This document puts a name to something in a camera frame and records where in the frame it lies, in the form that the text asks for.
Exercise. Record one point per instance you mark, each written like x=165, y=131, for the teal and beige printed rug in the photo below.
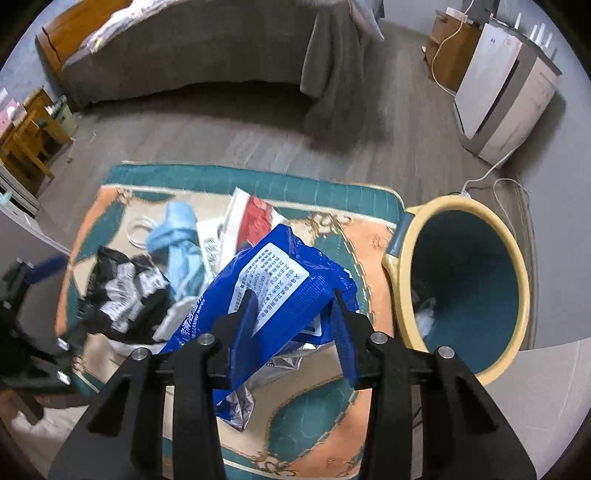
x=300, y=408

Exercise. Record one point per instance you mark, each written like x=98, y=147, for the white printed leaflet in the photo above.
x=210, y=244

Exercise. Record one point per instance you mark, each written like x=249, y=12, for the wooden cabinet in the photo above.
x=455, y=50

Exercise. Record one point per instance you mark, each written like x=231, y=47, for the white drawer unit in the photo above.
x=16, y=191

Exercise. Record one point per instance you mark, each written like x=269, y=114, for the green and white bucket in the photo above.
x=62, y=115

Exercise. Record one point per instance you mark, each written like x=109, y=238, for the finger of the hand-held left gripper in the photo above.
x=41, y=369
x=46, y=270

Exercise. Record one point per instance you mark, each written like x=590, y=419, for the grey blanket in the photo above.
x=332, y=69

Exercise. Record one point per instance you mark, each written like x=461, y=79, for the grey bed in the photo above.
x=184, y=60

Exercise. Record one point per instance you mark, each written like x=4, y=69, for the white air purifier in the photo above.
x=503, y=92

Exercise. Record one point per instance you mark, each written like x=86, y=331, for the light blue face mask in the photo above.
x=178, y=221

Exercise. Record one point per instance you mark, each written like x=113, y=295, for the wooden headboard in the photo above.
x=69, y=27

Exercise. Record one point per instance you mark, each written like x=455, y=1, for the white patterned bed sheet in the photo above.
x=129, y=23

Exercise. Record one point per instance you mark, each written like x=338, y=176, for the white plastic wrapper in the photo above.
x=178, y=318

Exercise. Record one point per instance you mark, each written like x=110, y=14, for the wooden desk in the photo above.
x=27, y=138

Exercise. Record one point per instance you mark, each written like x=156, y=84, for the yellow rimmed teal bin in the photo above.
x=461, y=277

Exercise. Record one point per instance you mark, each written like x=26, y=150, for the pink item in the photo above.
x=7, y=120

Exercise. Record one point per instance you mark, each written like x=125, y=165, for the silver foil wrapper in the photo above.
x=291, y=357

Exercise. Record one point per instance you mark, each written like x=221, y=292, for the white flat device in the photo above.
x=457, y=14

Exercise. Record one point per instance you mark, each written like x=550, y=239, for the blue wet wipes packet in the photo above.
x=277, y=277

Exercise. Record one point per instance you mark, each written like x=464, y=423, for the white and red packet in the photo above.
x=258, y=217

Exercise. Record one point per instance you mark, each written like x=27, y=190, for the black plastic packet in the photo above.
x=115, y=286

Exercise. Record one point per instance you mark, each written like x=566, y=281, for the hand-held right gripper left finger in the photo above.
x=247, y=318

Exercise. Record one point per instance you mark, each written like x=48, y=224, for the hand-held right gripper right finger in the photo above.
x=348, y=341

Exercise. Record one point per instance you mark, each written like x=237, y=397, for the white crumpled paper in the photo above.
x=427, y=316

